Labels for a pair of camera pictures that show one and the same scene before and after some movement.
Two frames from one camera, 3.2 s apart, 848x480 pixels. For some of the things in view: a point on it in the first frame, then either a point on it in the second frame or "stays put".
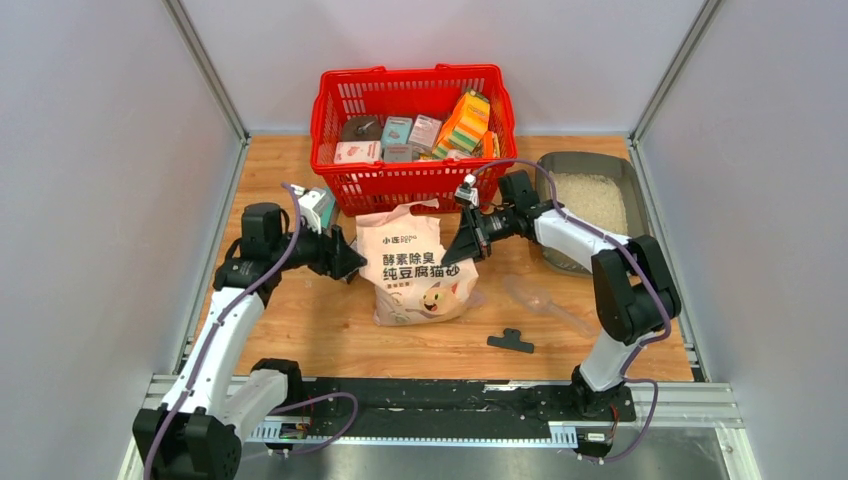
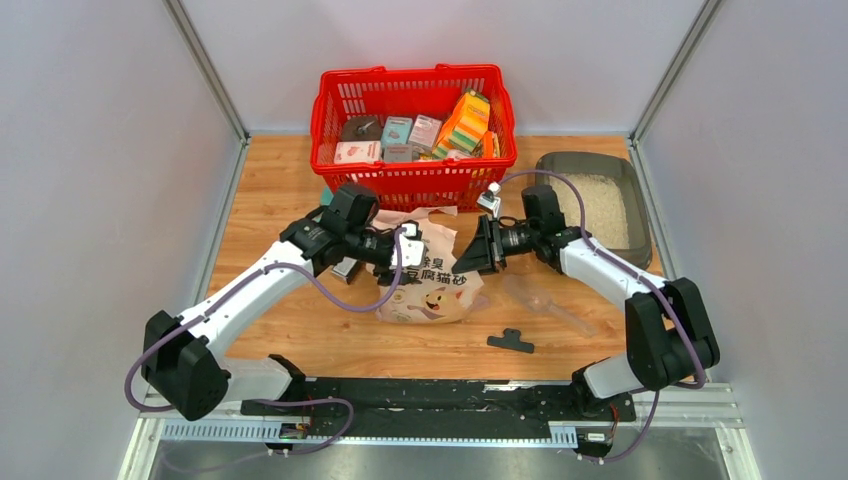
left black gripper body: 315,255 to 373,250
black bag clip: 510,341 stays put
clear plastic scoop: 536,297 stays put
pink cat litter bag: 407,282 stays put
